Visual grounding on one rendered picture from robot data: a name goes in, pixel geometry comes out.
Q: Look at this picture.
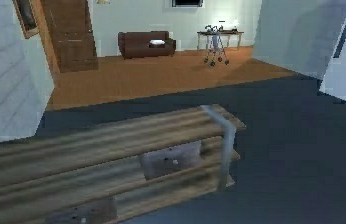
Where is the grey box with dots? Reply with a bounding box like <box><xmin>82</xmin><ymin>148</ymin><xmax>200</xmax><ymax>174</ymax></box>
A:
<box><xmin>45</xmin><ymin>197</ymin><xmax>118</xmax><ymax>224</ymax></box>
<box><xmin>138</xmin><ymin>140</ymin><xmax>205</xmax><ymax>181</ymax></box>

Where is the brown sofa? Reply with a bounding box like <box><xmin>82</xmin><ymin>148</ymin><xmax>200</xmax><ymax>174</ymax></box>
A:
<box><xmin>117</xmin><ymin>30</ymin><xmax>177</xmax><ymax>60</ymax></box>

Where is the grey wheeled walker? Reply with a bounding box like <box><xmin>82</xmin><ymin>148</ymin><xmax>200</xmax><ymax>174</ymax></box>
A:
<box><xmin>203</xmin><ymin>24</ymin><xmax>230</xmax><ymax>67</ymax></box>

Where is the wooden side table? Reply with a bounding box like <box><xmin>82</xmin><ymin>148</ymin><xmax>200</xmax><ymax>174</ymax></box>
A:
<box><xmin>196</xmin><ymin>29</ymin><xmax>245</xmax><ymax>51</ymax></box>

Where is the wooden slatted shelf unit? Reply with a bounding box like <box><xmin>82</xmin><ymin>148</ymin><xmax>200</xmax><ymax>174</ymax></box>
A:
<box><xmin>0</xmin><ymin>103</ymin><xmax>247</xmax><ymax>224</ymax></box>

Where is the dark framed window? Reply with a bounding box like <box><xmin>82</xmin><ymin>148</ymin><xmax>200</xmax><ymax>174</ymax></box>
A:
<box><xmin>170</xmin><ymin>0</ymin><xmax>205</xmax><ymax>9</ymax></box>

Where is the brown wooden door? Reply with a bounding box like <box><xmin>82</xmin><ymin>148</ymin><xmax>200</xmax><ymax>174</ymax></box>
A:
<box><xmin>40</xmin><ymin>0</ymin><xmax>99</xmax><ymax>74</ymax></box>

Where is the wooden framed picture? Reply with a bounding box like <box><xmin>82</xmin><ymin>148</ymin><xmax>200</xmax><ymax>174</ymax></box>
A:
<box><xmin>12</xmin><ymin>0</ymin><xmax>41</xmax><ymax>40</ymax></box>

